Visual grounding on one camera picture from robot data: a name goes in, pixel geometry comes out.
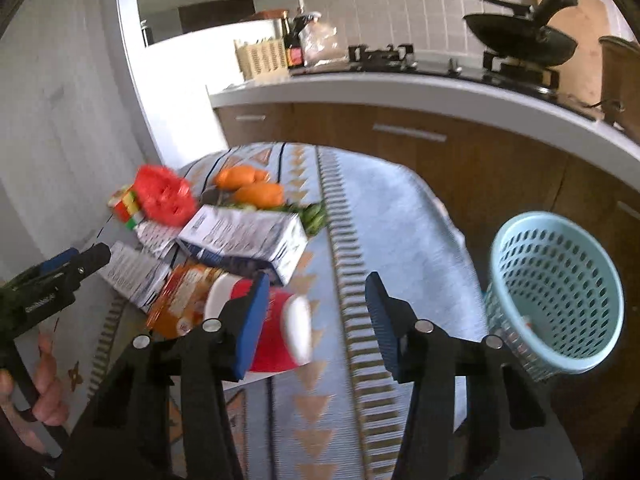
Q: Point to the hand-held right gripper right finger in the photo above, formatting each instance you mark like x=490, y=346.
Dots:
x=382, y=320

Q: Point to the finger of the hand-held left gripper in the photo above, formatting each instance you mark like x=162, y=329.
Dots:
x=55, y=261
x=92, y=257

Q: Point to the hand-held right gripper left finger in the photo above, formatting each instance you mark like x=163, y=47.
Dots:
x=252, y=320

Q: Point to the red and white cup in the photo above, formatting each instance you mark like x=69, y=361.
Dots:
x=275, y=340

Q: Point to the white striped paper box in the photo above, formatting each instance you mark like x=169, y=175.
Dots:
x=132, y=275

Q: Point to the orange snack packet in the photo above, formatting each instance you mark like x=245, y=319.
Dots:
x=185, y=295

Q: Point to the white printed carton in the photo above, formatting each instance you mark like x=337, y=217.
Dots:
x=240, y=230

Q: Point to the green leafy vegetable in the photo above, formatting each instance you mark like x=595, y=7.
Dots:
x=312, y=217

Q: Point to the orange carrot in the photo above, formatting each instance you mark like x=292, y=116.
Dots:
x=240, y=177
x=260, y=195

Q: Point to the light blue perforated basket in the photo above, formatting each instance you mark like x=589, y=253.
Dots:
x=510, y=260

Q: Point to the person's left hand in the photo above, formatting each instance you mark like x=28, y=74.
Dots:
x=50, y=380

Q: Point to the colourful puzzle cube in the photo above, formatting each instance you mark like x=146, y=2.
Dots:
x=125, y=205

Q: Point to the silver blister pack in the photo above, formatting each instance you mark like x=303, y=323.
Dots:
x=157, y=237

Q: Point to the blue patterned tablecloth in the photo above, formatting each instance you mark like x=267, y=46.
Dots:
x=400, y=220

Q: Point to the brown wooden cabinet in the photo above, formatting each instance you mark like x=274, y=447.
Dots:
x=500, y=170

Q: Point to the white kitchen countertop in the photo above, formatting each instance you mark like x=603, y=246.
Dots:
x=350, y=90

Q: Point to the beige wicker basket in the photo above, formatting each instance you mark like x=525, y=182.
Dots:
x=260, y=57

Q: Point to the silver stove knob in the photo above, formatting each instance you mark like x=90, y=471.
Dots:
x=454, y=66

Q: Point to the black gas stove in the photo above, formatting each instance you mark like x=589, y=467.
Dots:
x=500, y=79

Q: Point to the dark sauce bottle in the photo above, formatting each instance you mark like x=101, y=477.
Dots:
x=296, y=50

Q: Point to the clear plastic bag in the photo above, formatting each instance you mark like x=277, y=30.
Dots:
x=325, y=42

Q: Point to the black wok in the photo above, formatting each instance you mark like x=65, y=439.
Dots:
x=520, y=35

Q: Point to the brown wooden container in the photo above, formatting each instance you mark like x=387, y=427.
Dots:
x=620, y=75

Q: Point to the wooden cutting board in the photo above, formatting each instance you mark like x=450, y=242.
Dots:
x=585, y=20

